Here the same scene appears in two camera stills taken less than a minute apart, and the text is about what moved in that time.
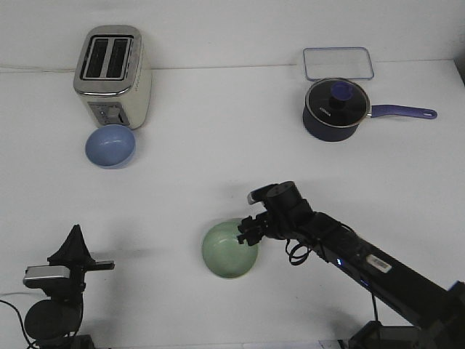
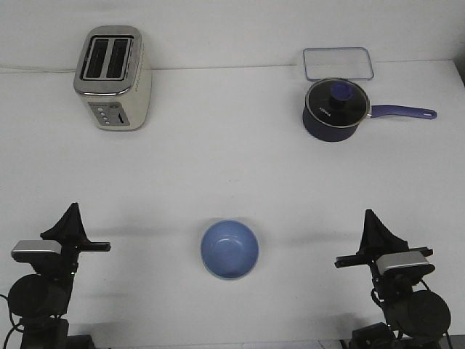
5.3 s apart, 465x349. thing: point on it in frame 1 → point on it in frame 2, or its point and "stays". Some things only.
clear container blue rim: x=328 y=62 stays
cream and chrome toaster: x=112 y=74 stays
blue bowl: x=111 y=147 → x=229 y=249
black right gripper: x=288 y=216 → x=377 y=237
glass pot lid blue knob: x=338 y=102 stays
